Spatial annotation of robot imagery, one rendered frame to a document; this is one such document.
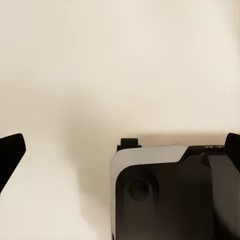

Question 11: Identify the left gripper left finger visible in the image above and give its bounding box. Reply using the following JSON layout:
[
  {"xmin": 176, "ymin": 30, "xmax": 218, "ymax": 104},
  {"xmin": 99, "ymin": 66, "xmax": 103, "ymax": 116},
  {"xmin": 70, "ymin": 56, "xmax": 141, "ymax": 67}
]
[{"xmin": 0, "ymin": 133, "xmax": 26, "ymax": 193}]

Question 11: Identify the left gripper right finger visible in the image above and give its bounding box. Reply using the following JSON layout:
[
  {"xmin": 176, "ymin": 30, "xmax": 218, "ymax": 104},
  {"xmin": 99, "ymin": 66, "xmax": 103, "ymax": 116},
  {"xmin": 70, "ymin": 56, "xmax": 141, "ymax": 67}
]
[{"xmin": 224, "ymin": 133, "xmax": 240, "ymax": 173}]

